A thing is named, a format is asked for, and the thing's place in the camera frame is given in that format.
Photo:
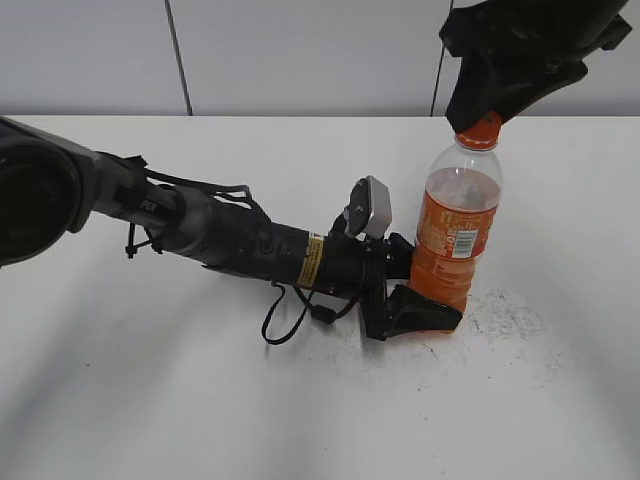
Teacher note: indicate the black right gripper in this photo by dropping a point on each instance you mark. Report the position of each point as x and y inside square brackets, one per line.
[553, 37]

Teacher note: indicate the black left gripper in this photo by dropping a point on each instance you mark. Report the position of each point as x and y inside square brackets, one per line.
[404, 311]

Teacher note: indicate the orange bottle cap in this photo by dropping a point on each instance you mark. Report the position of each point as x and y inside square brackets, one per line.
[483, 135]

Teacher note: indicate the orange drink plastic bottle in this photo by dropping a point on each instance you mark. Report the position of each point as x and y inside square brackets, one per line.
[461, 196]

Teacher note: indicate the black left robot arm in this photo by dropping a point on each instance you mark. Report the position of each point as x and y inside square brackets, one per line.
[50, 186]

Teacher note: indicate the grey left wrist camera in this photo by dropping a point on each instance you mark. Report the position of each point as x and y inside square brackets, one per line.
[369, 209]

